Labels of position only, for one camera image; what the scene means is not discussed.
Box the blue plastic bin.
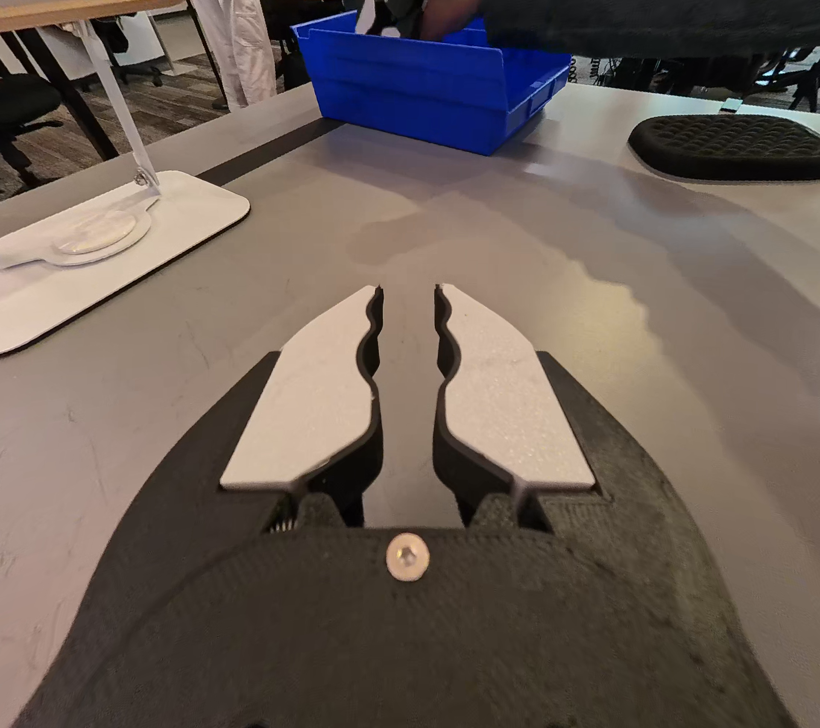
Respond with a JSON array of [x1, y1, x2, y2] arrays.
[[290, 9, 573, 158]]

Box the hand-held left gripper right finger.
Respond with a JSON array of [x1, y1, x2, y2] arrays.
[[433, 283, 598, 527]]

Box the black wrist rest pad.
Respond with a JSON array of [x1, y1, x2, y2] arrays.
[[627, 114, 820, 182]]

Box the white lamp stand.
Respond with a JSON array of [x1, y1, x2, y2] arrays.
[[0, 0, 251, 355]]

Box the black office chair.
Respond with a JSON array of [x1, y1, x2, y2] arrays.
[[756, 46, 820, 114], [0, 73, 65, 178]]

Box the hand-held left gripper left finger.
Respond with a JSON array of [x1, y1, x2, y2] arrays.
[[219, 284, 385, 527]]

